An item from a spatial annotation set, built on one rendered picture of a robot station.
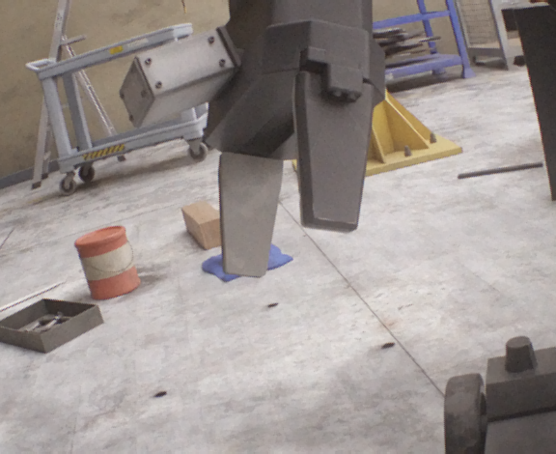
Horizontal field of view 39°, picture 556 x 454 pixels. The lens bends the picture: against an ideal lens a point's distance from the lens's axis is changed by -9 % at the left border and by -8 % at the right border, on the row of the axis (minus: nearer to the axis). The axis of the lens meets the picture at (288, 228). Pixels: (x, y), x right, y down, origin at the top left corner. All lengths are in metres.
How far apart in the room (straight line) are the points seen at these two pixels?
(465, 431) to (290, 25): 0.84
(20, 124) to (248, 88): 6.83
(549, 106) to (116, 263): 1.48
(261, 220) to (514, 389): 0.74
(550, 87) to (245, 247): 2.18
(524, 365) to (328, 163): 0.84
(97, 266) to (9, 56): 4.60
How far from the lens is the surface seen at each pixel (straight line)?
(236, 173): 0.42
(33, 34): 7.13
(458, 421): 1.12
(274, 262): 2.58
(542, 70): 2.56
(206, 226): 2.99
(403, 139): 3.77
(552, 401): 1.10
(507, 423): 1.10
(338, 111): 0.33
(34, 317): 2.78
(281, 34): 0.34
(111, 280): 2.74
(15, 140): 7.19
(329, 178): 0.32
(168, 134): 5.09
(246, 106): 0.37
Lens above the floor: 0.73
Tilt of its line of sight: 14 degrees down
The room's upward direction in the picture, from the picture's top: 14 degrees counter-clockwise
